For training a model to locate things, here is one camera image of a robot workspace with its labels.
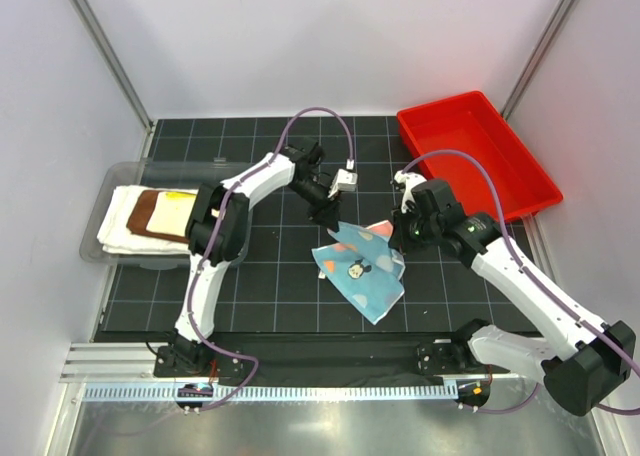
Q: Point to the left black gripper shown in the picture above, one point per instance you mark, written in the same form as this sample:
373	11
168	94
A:
327	216

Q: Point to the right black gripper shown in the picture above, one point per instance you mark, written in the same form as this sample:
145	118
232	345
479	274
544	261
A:
399	240

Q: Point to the patterned white cloth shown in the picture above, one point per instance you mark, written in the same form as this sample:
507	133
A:
363	268

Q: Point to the yellow crocodile print towel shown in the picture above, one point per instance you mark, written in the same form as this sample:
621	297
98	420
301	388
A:
171	213

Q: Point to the brown towel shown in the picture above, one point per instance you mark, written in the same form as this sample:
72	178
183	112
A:
141	213

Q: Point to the large white towel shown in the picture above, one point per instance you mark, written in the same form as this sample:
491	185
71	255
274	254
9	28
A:
115	238

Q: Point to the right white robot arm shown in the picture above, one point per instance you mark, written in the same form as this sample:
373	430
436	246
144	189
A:
580	359

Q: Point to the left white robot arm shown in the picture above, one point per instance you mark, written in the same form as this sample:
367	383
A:
217	232

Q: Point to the red plastic bin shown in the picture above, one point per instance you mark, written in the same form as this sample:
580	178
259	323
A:
471	124

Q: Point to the clear plastic tray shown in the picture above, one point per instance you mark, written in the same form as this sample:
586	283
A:
161	174

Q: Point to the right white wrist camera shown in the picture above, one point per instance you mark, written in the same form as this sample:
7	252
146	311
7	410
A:
407	182

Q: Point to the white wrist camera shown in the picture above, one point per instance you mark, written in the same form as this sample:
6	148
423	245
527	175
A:
407	182
345	180

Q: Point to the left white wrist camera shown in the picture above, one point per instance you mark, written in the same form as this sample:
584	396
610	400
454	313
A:
345	180

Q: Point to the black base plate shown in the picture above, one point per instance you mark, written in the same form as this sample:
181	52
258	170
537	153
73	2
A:
321	359

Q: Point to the slotted metal rail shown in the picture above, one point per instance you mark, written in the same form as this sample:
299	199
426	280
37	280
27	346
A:
183	392

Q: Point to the right aluminium frame post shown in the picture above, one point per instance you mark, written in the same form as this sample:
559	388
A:
551	32

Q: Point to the aluminium frame post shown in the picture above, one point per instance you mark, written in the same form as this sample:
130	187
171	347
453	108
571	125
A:
551	32
112	61

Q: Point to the left aluminium frame post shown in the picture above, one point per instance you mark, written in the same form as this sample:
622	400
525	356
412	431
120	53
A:
112	61

